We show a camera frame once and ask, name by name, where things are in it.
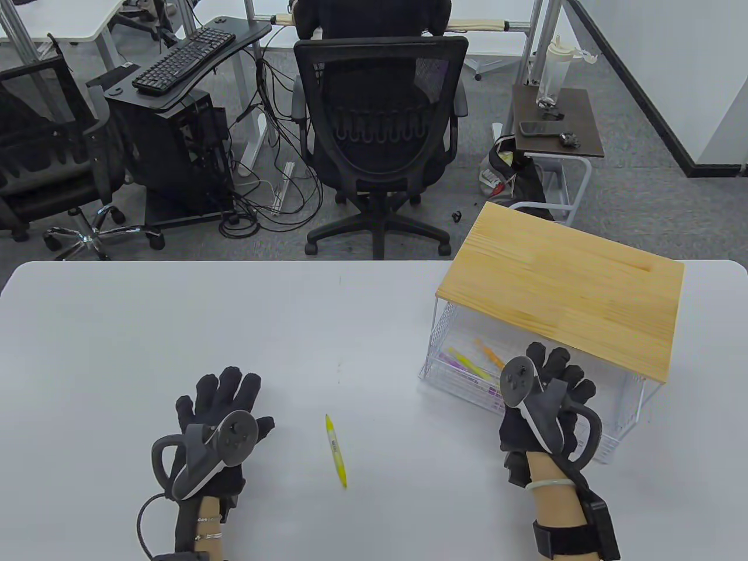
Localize person's left hand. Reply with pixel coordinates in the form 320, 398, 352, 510
174, 366, 276, 503

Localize person's right hand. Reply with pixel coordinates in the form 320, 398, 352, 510
498, 342, 597, 462

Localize orange double-ended highlighter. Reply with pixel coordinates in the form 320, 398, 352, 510
475, 338, 505, 369

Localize yellow double-ended highlighter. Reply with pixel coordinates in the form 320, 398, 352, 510
325, 414, 349, 490
447, 348, 495, 382

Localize purple double-ended highlighter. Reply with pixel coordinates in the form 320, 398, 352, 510
439, 352, 502, 410

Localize person's left forearm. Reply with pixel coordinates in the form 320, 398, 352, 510
196, 496, 226, 557

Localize person's right forearm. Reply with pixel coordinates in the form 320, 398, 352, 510
526, 450, 588, 528

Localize black right hand controller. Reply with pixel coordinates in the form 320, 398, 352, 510
499, 356, 604, 469

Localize wooden basket lid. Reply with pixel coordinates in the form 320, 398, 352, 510
436, 202, 685, 384

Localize black right wrist module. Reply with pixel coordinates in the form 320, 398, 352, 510
533, 491, 622, 561

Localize dark floor bag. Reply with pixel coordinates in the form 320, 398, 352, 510
478, 134, 557, 221

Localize white power strip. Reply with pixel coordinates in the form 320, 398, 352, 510
273, 162, 297, 216

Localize black computer tower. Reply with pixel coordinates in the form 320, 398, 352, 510
108, 91, 236, 230

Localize brown side table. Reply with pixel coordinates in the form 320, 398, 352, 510
507, 85, 606, 227

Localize white desk leg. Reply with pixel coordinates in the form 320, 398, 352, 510
236, 0, 280, 177

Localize black mesh office chair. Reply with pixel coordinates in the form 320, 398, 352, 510
0, 56, 167, 261
293, 36, 470, 261

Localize clear tumbler bottle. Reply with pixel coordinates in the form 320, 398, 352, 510
535, 35, 600, 110

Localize black keyboard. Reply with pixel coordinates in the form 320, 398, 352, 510
131, 27, 237, 98

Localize black curved desk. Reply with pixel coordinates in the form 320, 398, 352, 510
86, 16, 275, 113

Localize white desk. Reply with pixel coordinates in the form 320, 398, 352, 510
0, 0, 127, 46

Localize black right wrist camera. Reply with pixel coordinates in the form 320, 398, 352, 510
504, 450, 533, 486

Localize white wire basket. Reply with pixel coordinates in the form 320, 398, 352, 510
418, 297, 648, 465

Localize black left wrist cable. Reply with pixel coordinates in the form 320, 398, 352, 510
136, 494, 176, 559

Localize tangle of black cables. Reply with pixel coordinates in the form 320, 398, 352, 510
217, 44, 328, 239

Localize grey metal post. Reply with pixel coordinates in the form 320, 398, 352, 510
513, 0, 545, 88

